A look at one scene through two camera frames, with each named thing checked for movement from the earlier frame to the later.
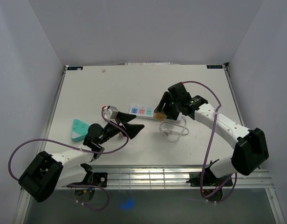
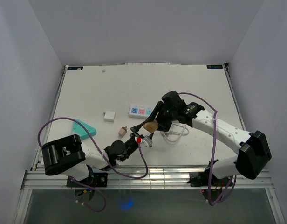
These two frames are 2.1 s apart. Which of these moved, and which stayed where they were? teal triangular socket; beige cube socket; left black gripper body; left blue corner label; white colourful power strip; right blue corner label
Moved: beige cube socket; left black gripper body
Stayed: white colourful power strip; right blue corner label; teal triangular socket; left blue corner label
